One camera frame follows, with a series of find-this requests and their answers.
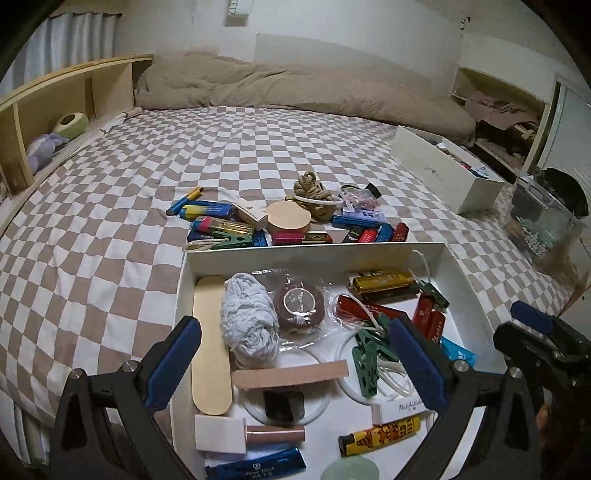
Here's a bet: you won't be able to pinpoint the shallow white cardboard box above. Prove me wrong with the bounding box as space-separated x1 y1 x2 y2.
174 241 509 480

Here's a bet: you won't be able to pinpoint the red foil packets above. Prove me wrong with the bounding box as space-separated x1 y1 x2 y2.
412 294 437 333

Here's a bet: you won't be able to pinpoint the tan rectangular block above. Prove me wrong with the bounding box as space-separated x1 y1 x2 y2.
232 360 350 391

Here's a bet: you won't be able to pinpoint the clear round dish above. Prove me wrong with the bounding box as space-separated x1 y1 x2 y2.
239 348 332 426

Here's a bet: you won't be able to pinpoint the pink tube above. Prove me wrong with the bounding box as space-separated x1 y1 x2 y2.
246 425 307 447

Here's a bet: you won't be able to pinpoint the white grey curtain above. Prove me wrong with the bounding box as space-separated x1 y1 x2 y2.
9 11 116 88

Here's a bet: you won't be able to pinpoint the white wall-mounted unit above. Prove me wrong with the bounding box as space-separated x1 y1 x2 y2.
226 0 258 18

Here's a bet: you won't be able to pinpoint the purple plush toy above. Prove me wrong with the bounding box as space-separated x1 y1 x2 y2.
26 133 65 175

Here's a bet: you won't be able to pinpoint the white wooden block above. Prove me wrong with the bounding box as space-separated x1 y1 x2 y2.
232 199 269 230

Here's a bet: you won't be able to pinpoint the pale green disc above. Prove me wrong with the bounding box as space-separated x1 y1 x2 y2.
320 458 380 480

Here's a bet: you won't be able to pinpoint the knotted beige rope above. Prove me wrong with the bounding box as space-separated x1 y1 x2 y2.
293 171 343 223

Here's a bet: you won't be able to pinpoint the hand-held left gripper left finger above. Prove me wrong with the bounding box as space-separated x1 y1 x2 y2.
48 316 204 480

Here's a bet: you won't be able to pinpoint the clear plastic container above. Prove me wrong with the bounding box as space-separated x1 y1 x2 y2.
505 174 583 268

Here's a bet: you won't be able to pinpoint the green white tape roll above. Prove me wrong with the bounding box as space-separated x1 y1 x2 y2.
54 112 89 139

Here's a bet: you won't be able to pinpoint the open closet with clothes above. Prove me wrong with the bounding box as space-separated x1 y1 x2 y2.
451 67 557 183

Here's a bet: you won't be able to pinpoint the white sponge block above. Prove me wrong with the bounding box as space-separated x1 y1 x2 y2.
194 414 249 456

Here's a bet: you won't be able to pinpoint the wooden headboard shelf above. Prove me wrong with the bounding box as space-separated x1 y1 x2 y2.
0 54 154 199

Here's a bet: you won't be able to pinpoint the small white box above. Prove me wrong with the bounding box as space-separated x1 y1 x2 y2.
370 398 431 426

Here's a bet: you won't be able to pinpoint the translucent yellow red lighter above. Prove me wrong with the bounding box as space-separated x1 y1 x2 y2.
190 217 254 239

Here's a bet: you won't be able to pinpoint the brown tape roll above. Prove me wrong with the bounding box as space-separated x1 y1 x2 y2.
272 282 327 336

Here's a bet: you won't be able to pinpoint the blue foil packet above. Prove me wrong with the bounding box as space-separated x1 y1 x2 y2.
440 336 477 364

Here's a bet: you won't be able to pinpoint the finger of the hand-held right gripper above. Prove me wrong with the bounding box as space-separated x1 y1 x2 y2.
493 322 561 384
510 301 591 356

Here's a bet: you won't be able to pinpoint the brown white checkered bedsheet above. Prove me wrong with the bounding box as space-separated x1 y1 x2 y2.
0 105 591 425

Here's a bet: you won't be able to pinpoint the white cable tie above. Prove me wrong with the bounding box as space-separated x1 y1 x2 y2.
412 249 438 289

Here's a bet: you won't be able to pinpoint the black round object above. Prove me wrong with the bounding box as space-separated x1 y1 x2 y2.
545 168 589 215

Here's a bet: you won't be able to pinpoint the green clothespins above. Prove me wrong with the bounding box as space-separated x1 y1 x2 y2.
338 330 419 408

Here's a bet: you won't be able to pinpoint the clear bag of pink beads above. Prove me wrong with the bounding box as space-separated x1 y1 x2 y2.
341 185 387 228

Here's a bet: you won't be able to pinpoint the light wooden flat board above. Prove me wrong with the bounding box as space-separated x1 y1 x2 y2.
192 275 233 415

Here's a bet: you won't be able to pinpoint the black square sponge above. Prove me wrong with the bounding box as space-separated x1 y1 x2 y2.
263 391 306 424

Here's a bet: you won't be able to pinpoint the dark red gold lighter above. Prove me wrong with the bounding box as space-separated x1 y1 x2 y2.
271 231 333 246

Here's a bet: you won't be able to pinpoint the thick white plastic ring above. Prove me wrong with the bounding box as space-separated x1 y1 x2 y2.
294 193 345 207

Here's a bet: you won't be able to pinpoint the grey yarn bundle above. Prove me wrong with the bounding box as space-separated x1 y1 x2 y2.
220 272 281 370

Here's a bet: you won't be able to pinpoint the blue yellow printed lighter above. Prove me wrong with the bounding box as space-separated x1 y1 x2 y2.
181 203 234 221

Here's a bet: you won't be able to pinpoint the beige duvet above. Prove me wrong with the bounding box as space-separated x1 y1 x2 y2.
135 50 476 147

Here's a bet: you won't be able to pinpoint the tall white cardboard box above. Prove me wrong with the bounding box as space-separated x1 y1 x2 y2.
392 126 505 214

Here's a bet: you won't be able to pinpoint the clear plastic bag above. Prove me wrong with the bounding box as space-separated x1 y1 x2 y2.
270 277 354 349

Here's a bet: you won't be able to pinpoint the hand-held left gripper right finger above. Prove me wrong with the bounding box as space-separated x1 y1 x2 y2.
389 316 541 480

